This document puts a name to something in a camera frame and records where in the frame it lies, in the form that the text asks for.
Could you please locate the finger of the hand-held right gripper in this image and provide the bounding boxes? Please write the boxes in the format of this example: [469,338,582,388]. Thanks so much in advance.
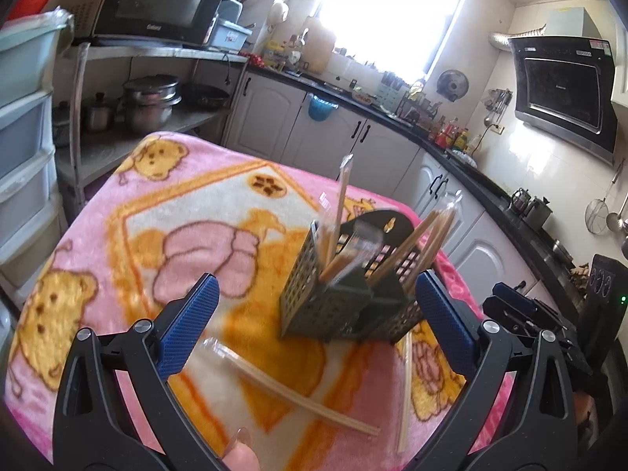
[493,282,570,334]
[483,298,592,374]

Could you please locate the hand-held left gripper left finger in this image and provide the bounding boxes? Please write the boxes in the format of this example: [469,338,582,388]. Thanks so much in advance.
[51,274,225,471]

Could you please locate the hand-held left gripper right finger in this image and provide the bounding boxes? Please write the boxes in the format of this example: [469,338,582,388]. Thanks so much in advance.
[402,271,579,471]

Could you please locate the wooden chopstick pair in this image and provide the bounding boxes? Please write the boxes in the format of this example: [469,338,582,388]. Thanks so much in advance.
[319,221,383,283]
[329,153,355,261]
[365,206,442,288]
[395,331,415,455]
[407,191,464,280]
[203,338,382,437]

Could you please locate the dark perforated utensil holder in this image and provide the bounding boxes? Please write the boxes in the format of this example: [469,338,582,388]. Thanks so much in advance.
[279,210,442,344]

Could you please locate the person's left hand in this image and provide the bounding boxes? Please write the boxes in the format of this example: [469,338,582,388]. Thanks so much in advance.
[223,427,261,471]

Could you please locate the steel kettle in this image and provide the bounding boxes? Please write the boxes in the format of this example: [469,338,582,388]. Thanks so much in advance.
[510,187,533,214]

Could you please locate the steel ladle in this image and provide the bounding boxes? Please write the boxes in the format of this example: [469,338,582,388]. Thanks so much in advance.
[606,191,626,232]

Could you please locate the metal mesh strainer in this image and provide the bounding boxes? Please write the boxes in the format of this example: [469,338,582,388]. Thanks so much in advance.
[585,167,624,235]

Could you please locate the black kitchen countertop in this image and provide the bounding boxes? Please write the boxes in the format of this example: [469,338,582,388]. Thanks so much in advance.
[245,61,594,300]

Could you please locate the pink printed bear blanket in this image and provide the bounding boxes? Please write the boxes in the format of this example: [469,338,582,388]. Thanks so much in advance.
[2,130,511,471]

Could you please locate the cluster of sauce bottles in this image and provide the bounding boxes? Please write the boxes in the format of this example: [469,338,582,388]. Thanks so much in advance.
[434,117,472,153]

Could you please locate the metal shelf rack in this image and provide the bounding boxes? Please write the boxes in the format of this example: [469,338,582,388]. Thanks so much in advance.
[54,42,248,207]

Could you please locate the black range hood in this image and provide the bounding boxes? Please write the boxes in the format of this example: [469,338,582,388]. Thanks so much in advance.
[508,7,619,165]

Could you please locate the large steel pot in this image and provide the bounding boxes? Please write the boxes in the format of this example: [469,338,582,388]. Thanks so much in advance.
[120,75,182,133]

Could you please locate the small steel pot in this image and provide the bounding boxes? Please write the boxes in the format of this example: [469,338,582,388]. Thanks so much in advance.
[81,92,119,133]

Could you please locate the white kitchen cabinets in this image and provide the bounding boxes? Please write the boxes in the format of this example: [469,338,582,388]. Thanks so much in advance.
[223,69,580,315]

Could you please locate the black wok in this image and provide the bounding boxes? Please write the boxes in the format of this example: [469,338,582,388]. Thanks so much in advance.
[181,82,231,111]

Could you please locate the teal knife block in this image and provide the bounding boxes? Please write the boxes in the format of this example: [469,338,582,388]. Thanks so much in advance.
[378,73,408,109]

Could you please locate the blue plastic basin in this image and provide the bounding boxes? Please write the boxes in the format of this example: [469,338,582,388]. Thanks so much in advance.
[307,93,340,122]

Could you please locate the white plastic drawer unit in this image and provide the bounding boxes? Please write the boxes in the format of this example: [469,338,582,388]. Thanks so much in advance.
[0,7,74,305]

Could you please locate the light blue plastic box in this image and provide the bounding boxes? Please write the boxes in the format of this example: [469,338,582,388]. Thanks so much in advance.
[203,17,253,52]

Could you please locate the bright kitchen window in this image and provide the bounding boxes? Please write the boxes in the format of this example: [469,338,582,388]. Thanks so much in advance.
[314,0,469,82]

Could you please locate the black microwave oven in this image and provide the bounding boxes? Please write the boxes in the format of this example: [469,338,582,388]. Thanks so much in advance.
[91,0,236,49]

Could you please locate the wall rack of steel utensils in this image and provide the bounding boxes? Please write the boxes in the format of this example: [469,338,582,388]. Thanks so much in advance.
[483,88,513,128]

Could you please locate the round wall vent fan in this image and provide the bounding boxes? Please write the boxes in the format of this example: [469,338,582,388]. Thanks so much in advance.
[436,69,469,101]

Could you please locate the silver exhaust duct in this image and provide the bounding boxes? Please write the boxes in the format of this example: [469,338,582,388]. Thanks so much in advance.
[488,31,548,52]

